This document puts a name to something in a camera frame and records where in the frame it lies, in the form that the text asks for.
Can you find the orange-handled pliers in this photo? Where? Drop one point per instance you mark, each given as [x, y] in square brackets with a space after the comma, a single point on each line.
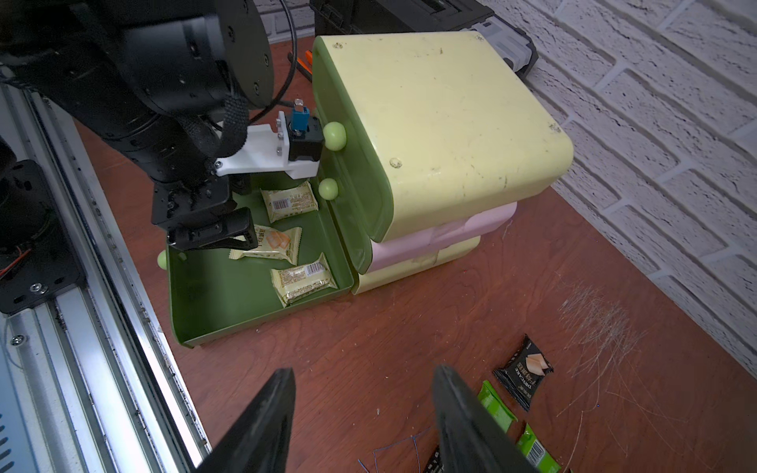
[304, 66]

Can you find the black cookie packet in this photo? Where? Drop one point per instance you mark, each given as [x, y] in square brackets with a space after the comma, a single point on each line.
[434, 463]
[524, 372]

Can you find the yellow-green drawer cabinet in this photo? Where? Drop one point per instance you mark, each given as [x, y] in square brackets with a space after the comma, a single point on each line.
[431, 141]

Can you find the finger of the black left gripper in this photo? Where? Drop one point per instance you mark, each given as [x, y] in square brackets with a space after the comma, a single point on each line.
[234, 231]

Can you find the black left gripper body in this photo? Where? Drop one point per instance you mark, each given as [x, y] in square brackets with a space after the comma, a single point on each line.
[176, 206]

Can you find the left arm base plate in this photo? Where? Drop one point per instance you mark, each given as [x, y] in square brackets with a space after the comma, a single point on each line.
[38, 261]

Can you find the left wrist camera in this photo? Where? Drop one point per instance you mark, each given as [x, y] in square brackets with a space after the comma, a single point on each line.
[293, 147]

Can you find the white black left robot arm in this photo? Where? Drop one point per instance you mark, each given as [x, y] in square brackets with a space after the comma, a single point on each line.
[168, 84]

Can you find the green bottom drawer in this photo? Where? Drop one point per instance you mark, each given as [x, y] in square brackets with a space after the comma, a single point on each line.
[212, 296]

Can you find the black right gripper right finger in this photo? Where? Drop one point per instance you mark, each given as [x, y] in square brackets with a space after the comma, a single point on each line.
[470, 440]

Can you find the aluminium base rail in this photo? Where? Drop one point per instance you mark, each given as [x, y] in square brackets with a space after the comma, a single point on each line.
[88, 379]

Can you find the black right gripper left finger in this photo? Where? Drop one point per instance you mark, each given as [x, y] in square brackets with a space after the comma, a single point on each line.
[259, 440]

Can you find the black plastic toolbox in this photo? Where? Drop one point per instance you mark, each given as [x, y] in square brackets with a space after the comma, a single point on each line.
[367, 17]

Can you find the beige cookie packet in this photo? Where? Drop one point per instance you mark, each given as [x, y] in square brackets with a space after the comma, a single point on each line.
[295, 283]
[273, 244]
[286, 203]

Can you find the green cookie packet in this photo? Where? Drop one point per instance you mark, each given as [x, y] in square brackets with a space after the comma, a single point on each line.
[496, 407]
[535, 453]

